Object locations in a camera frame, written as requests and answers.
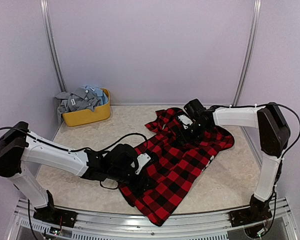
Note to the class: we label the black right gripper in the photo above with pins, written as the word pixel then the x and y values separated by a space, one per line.
pixel 187 138

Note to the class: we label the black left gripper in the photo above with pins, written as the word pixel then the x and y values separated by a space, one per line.
pixel 139 186

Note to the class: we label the red black plaid shirt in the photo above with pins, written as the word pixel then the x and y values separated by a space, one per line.
pixel 173 167

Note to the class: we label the yellow plastic basket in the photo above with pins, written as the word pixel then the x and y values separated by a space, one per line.
pixel 87 116

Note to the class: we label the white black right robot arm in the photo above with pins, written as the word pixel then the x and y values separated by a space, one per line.
pixel 274 134

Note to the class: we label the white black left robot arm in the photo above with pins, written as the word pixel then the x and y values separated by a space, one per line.
pixel 19 145

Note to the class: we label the light blue shirt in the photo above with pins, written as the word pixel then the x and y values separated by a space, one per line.
pixel 95 95

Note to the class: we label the grey button shirt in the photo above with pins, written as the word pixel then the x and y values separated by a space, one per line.
pixel 72 102

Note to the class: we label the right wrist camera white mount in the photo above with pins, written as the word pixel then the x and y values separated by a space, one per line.
pixel 185 121

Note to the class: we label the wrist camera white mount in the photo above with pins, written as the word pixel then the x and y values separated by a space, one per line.
pixel 185 121
pixel 140 162

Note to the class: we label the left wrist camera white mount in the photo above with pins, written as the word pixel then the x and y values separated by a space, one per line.
pixel 140 162

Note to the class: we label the aluminium front frame rail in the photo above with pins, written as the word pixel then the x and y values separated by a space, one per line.
pixel 93 225

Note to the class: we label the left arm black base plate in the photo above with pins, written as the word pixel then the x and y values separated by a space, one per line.
pixel 60 217

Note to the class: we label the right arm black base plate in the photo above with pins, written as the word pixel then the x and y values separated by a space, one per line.
pixel 244 216

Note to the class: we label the right aluminium corner post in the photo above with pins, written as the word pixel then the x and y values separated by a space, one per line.
pixel 249 51

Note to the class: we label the aluminium corner post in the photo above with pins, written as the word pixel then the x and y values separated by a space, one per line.
pixel 44 5
pixel 249 51

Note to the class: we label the left aluminium corner post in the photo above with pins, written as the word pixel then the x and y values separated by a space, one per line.
pixel 44 5

